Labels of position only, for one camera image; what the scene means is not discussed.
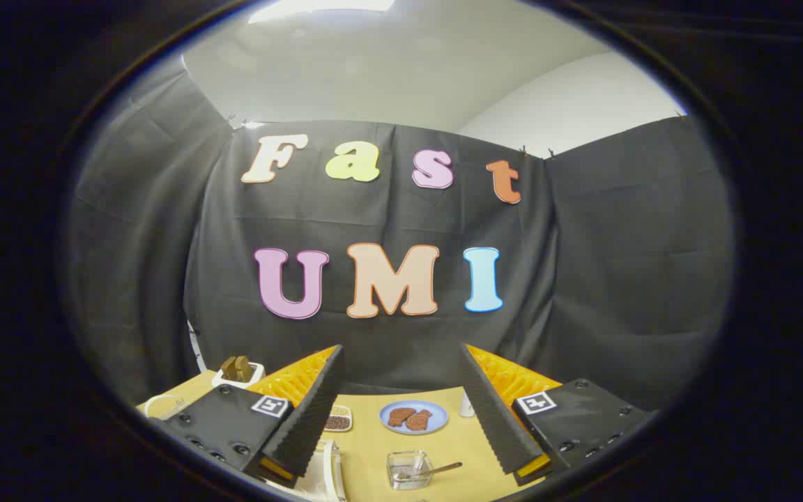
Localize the white divided bean dish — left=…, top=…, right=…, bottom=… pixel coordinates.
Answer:
left=323, top=405, right=354, bottom=433

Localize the white toaster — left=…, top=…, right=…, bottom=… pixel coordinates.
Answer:
left=211, top=361, right=266, bottom=389

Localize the white wire dish rack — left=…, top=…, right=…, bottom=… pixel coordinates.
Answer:
left=143, top=394, right=349, bottom=502

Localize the clear glass basket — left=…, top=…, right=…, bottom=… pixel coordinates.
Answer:
left=385, top=450, right=434, bottom=492

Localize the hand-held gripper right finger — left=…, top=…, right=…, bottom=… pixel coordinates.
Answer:
left=459, top=342, right=657, bottom=487

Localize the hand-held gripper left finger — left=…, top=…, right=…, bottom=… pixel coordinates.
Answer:
left=153, top=344, right=346, bottom=489

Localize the brown bread slice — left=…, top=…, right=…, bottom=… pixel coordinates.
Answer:
left=220, top=355, right=255, bottom=383

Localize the blue plate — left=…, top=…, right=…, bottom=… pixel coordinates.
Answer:
left=379, top=400, right=449, bottom=436

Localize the metal spoon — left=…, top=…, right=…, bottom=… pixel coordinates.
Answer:
left=400, top=461, right=464, bottom=482

